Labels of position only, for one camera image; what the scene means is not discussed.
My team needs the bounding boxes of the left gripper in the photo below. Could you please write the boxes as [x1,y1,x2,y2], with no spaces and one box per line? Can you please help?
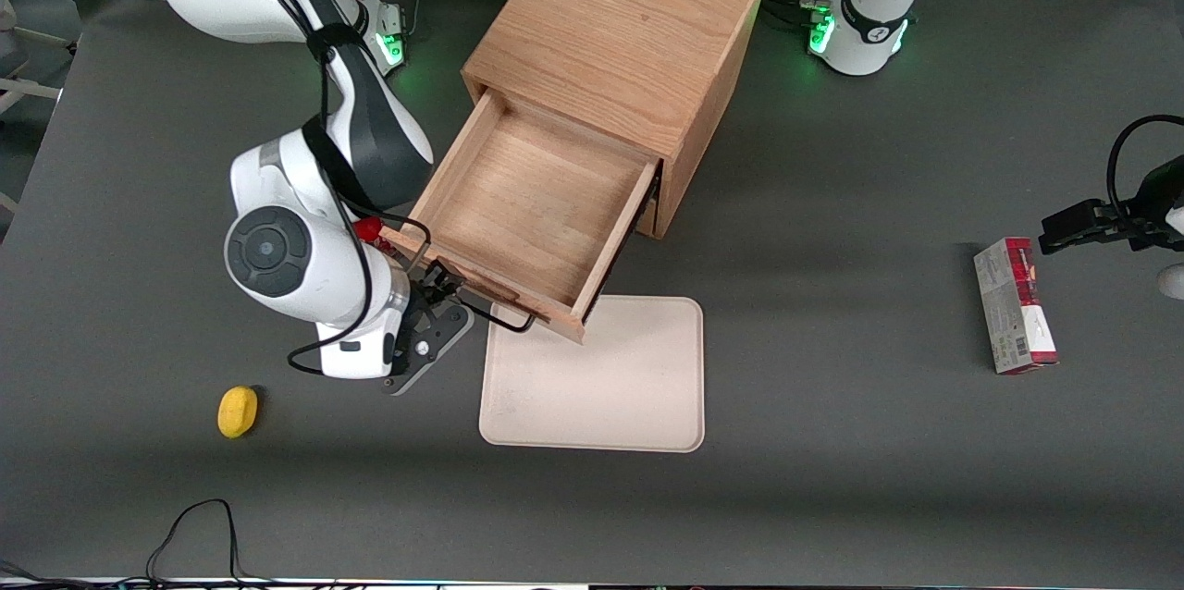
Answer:
[1037,154,1184,256]

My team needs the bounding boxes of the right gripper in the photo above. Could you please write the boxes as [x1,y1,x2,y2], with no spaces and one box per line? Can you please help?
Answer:
[314,262,466,381]

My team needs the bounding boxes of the black metal drawer handle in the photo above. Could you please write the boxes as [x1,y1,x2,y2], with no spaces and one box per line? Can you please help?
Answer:
[396,219,537,334]

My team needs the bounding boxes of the wooden drawer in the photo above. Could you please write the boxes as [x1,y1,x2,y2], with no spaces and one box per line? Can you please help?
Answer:
[381,90,663,345]
[635,183,665,240]

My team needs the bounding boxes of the wooden drawer cabinet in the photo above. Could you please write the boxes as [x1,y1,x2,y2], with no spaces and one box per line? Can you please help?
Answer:
[461,0,768,241]

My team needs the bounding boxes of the red and grey carton box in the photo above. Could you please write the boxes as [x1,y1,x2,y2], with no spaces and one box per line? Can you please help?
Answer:
[972,237,1060,376]

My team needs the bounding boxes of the beige plastic tray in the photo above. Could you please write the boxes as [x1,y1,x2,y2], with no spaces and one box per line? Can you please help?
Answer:
[478,294,706,454]

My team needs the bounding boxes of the yellow lemon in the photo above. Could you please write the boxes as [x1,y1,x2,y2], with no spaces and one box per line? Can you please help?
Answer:
[217,386,261,439]

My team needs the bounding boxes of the white metal stand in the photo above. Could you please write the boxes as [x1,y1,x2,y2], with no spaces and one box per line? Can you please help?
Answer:
[0,0,73,216]

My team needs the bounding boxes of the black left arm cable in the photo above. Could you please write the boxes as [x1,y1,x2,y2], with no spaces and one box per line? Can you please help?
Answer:
[1106,114,1184,223]

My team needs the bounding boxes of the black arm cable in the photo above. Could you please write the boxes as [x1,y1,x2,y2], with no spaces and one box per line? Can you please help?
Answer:
[1106,114,1184,223]
[208,0,375,378]

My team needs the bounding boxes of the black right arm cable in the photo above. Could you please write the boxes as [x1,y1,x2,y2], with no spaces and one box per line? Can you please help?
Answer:
[208,0,375,378]

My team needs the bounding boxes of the black cable at table edge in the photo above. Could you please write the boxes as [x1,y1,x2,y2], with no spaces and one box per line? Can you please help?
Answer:
[0,498,345,590]

